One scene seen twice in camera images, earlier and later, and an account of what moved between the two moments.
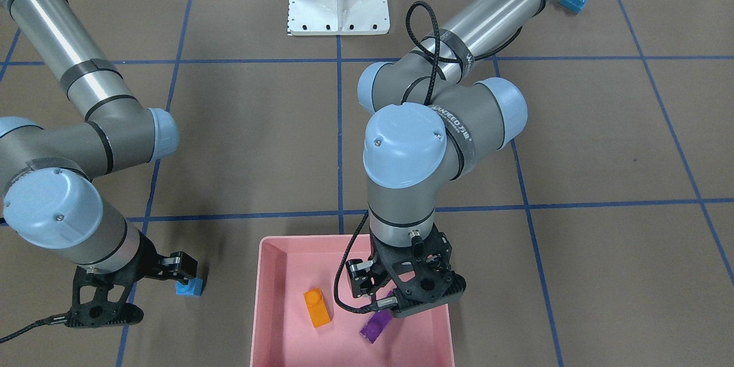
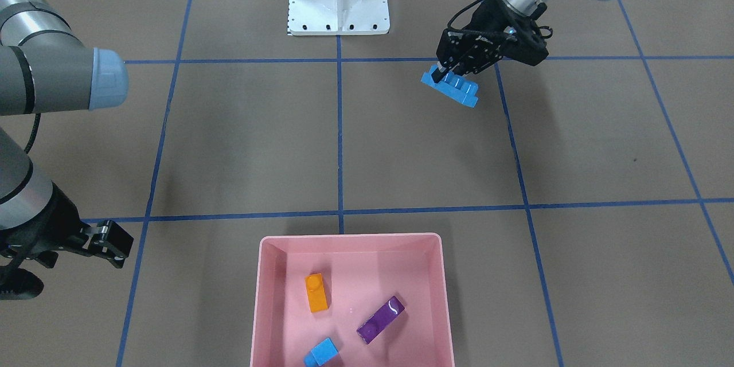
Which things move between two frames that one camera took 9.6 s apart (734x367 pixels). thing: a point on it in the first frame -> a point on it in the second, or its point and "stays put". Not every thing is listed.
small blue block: [194, 287] -> [321, 354]
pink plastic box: [285, 268] stays put
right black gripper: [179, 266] -> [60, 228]
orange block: [316, 308] -> [316, 291]
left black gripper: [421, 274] -> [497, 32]
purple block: [373, 328] stays put
